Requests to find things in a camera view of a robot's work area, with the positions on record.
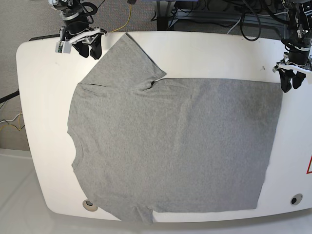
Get black table leg base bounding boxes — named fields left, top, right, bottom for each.
left=156, top=16, right=170, bottom=31

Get left table grommet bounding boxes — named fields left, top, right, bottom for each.
left=82, top=200, right=98, bottom=212

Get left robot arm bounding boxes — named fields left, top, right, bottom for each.
left=273, top=0, right=312, bottom=93

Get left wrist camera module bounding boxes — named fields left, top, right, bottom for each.
left=55, top=41, right=72, bottom=54

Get right table grommet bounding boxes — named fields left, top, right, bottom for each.
left=291, top=194, right=303, bottom=206

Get yellow cable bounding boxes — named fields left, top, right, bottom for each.
left=111, top=3, right=133, bottom=33

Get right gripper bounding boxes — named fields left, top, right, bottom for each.
left=59, top=21, right=107, bottom=60

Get red triangle sticker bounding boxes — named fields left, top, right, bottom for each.
left=306, top=156, right=312, bottom=174

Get grey T-shirt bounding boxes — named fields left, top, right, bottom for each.
left=68, top=34, right=282, bottom=223

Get white cable on floor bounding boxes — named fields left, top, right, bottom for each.
left=0, top=112, right=23, bottom=123

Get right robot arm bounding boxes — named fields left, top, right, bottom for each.
left=48, top=0, right=107, bottom=60

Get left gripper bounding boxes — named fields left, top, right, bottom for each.
left=273, top=43, right=312, bottom=93

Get table grommet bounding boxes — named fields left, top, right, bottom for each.
left=291, top=194, right=303, bottom=206
left=82, top=200, right=98, bottom=212

